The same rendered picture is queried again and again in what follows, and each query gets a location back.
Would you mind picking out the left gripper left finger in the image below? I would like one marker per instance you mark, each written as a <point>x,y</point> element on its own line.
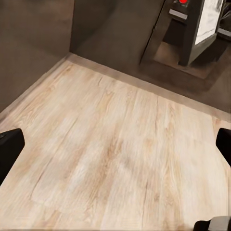
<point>12,143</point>

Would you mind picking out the poster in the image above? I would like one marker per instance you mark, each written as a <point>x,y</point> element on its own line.
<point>201,28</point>

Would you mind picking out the oven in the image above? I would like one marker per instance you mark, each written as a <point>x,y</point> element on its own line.
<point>163,51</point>

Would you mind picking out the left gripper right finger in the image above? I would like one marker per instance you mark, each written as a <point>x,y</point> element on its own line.
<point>223,143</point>

